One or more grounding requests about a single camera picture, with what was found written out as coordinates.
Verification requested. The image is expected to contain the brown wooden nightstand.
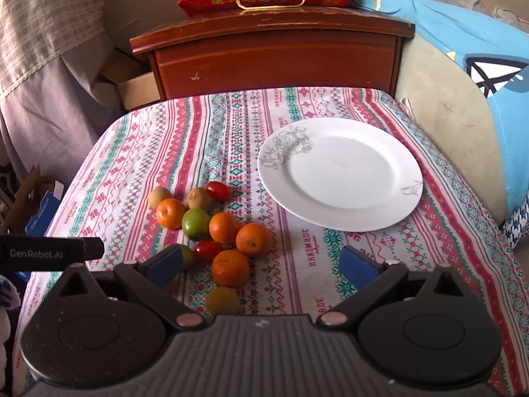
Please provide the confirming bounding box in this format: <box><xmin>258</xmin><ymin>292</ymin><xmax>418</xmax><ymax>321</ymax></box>
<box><xmin>130</xmin><ymin>6</ymin><xmax>415</xmax><ymax>100</ymax></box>

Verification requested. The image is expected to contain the orange tangerine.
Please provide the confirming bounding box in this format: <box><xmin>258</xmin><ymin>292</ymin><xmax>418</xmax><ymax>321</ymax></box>
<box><xmin>236</xmin><ymin>223</ymin><xmax>272</xmax><ymax>257</ymax></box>
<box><xmin>209</xmin><ymin>211</ymin><xmax>242</xmax><ymax>245</ymax></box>
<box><xmin>156</xmin><ymin>198</ymin><xmax>187</xmax><ymax>230</ymax></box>

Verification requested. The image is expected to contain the checkered grey curtain cloth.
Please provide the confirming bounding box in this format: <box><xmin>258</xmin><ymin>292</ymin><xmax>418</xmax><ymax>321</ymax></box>
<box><xmin>1</xmin><ymin>0</ymin><xmax>123</xmax><ymax>185</ymax></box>

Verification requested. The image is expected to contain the blue white milk carton box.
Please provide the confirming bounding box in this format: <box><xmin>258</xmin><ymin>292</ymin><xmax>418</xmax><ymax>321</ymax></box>
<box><xmin>1</xmin><ymin>166</ymin><xmax>65</xmax><ymax>236</ymax></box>

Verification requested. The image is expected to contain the beige sofa cushion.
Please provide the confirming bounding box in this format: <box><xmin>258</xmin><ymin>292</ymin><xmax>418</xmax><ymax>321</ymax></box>
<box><xmin>394</xmin><ymin>35</ymin><xmax>508</xmax><ymax>224</ymax></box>

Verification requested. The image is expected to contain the large front tangerine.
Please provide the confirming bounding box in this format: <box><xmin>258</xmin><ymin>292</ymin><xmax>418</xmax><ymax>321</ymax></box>
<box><xmin>211</xmin><ymin>250</ymin><xmax>250</xmax><ymax>288</ymax></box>

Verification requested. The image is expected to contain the cherry tomato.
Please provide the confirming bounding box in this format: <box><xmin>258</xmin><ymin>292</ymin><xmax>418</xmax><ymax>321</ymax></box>
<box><xmin>193</xmin><ymin>240</ymin><xmax>224</xmax><ymax>263</ymax></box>
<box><xmin>205</xmin><ymin>181</ymin><xmax>230</xmax><ymax>202</ymax></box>

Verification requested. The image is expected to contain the small yellow brown fruit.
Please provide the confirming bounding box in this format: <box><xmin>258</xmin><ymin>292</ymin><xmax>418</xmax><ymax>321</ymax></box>
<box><xmin>204</xmin><ymin>287</ymin><xmax>240</xmax><ymax>316</ymax></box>

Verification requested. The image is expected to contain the patterned red green tablecloth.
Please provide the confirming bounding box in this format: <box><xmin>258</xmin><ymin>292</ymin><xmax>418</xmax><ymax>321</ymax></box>
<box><xmin>12</xmin><ymin>86</ymin><xmax>529</xmax><ymax>396</ymax></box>

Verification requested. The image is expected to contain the kiwi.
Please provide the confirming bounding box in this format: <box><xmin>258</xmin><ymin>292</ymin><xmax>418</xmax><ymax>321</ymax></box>
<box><xmin>185</xmin><ymin>187</ymin><xmax>213</xmax><ymax>211</ymax></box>
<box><xmin>148</xmin><ymin>187</ymin><xmax>173</xmax><ymax>210</ymax></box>

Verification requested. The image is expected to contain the blue cartoon pillow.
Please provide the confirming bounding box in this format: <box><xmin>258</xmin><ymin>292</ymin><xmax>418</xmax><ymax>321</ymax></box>
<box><xmin>350</xmin><ymin>0</ymin><xmax>529</xmax><ymax>249</ymax></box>

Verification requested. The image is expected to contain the white ceramic plate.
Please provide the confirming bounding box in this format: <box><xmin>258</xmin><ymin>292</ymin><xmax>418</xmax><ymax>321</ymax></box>
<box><xmin>257</xmin><ymin>117</ymin><xmax>423</xmax><ymax>232</ymax></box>

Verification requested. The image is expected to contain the brown cardboard box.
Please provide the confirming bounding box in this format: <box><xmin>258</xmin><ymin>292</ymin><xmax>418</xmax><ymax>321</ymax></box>
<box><xmin>100</xmin><ymin>48</ymin><xmax>161</xmax><ymax>111</ymax></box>

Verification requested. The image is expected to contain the green jujube fruit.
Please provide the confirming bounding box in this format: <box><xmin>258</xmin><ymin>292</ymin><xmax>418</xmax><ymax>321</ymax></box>
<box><xmin>182</xmin><ymin>208</ymin><xmax>211</xmax><ymax>240</ymax></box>

